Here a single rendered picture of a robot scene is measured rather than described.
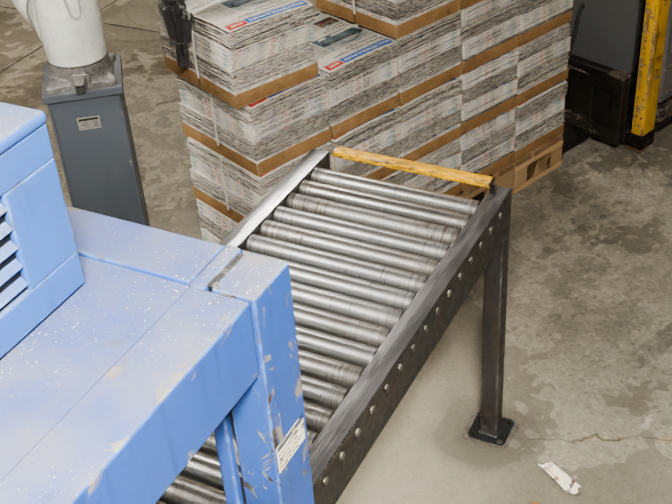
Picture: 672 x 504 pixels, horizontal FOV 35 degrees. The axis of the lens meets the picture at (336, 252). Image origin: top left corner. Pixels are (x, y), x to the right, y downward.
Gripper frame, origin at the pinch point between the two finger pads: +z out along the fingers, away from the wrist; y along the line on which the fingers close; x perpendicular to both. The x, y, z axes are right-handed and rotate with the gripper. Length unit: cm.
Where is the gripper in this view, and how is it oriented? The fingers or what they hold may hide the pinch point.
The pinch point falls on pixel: (182, 54)
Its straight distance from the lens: 303.0
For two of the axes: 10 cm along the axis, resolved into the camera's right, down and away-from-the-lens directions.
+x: -7.4, 4.2, -5.2
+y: -6.7, -4.0, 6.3
